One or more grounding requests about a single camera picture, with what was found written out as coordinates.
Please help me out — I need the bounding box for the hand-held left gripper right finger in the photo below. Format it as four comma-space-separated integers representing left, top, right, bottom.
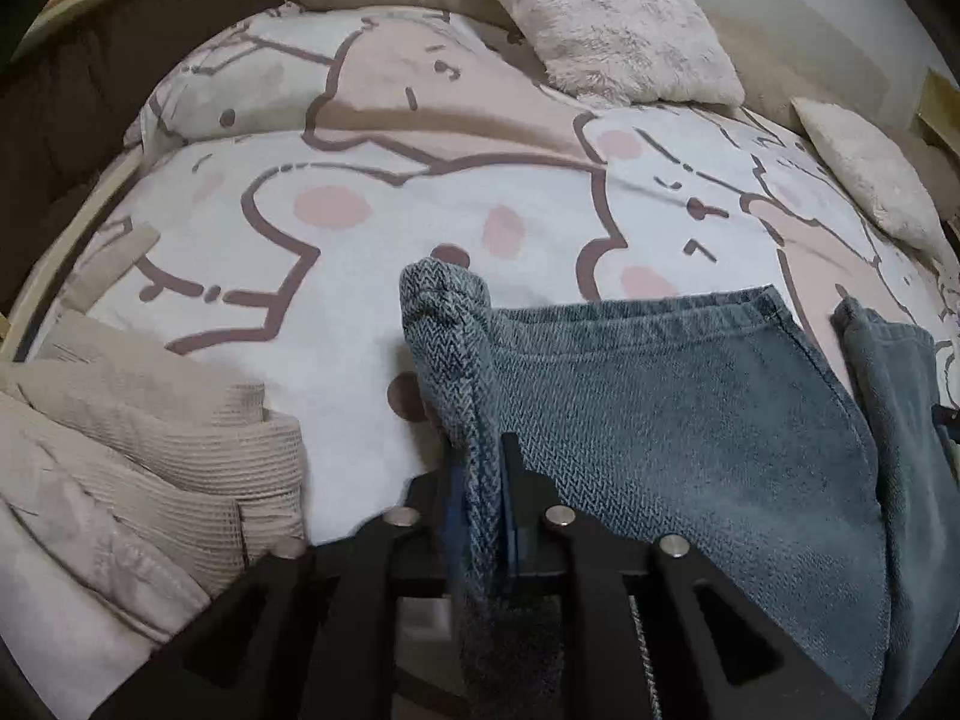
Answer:
501, 432, 871, 720

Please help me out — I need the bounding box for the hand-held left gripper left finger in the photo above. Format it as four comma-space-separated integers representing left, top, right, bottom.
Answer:
90, 465, 466, 720

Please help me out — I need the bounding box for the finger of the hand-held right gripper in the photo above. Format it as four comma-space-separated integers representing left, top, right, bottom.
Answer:
932, 403, 960, 460

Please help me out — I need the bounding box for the blue-grey knit sweater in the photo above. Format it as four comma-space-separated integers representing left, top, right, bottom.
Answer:
400, 256, 960, 720

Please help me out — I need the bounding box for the cartoon printed blanket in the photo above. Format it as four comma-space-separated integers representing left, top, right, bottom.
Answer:
60, 4, 960, 548

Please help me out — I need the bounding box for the small fluffy white pillow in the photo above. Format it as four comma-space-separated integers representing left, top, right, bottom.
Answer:
791, 96, 950, 256

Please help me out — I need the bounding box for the beige waffle garment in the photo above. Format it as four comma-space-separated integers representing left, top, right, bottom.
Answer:
0, 307, 308, 646

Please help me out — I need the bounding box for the wooden bedside shelf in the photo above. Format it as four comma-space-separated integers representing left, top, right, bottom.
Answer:
911, 66, 960, 160

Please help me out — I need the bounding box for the white cloth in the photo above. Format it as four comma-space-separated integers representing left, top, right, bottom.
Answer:
0, 502, 162, 720

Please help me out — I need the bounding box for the large fluffy white pillow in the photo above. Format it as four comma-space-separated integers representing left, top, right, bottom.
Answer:
469, 0, 747, 107

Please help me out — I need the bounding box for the brown upholstered bed panel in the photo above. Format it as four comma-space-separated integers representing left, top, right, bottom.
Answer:
0, 0, 290, 256

